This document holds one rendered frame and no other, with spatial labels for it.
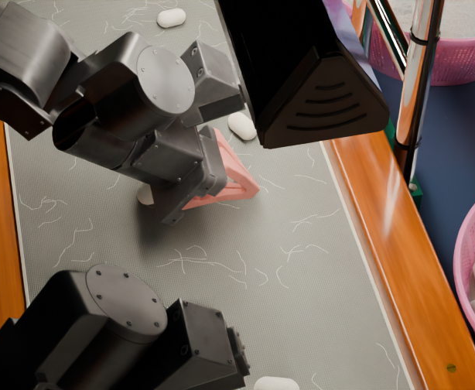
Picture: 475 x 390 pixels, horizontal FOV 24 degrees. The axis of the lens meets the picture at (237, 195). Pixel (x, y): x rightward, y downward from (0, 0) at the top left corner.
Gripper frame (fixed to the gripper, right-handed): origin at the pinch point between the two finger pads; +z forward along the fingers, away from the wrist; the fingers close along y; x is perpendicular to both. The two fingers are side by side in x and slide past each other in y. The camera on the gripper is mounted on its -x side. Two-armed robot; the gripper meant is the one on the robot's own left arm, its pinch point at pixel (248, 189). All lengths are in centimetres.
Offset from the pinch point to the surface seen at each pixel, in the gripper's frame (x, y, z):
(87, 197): 10.8, 3.8, -10.0
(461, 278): -10.7, -14.7, 10.7
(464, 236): -11.7, -10.2, 12.4
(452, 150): -9.0, 7.6, 23.5
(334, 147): -6.3, 2.8, 6.4
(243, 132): -0.5, 7.5, 1.1
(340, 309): -1.9, -13.5, 5.0
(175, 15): 1.5, 25.7, -1.4
